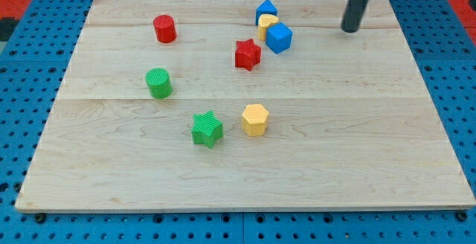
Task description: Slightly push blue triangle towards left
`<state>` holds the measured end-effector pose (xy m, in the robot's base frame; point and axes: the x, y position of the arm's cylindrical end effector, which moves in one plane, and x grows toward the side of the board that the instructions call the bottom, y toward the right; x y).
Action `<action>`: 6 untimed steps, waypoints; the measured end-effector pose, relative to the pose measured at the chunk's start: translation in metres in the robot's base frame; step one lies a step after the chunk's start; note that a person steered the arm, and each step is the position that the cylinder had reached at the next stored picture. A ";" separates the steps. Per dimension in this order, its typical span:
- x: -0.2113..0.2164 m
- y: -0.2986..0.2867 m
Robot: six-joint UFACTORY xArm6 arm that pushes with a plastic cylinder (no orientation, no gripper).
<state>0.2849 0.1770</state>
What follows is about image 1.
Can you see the blue triangle block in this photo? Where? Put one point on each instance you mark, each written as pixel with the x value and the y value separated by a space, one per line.
pixel 267 7

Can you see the light wooden board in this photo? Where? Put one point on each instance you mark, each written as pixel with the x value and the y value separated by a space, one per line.
pixel 351 124

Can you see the yellow hexagon block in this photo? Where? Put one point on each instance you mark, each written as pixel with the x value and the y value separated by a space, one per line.
pixel 255 120

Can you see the green star block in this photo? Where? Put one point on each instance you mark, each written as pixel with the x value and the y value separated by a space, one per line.
pixel 206 129

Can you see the red star block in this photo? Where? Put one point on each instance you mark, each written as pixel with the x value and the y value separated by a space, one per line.
pixel 247 54

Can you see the blue cube block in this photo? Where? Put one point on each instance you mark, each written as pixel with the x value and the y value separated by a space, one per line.
pixel 279 38

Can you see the green cylinder block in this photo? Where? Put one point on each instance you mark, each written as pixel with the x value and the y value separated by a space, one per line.
pixel 158 83

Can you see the yellow heart block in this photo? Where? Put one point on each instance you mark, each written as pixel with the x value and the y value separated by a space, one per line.
pixel 265 21

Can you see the red cylinder block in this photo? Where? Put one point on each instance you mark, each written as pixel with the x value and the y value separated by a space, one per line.
pixel 165 29

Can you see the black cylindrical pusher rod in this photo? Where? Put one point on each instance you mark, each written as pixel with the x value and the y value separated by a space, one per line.
pixel 353 15

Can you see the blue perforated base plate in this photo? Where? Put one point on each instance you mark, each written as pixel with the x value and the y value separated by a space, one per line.
pixel 34 62

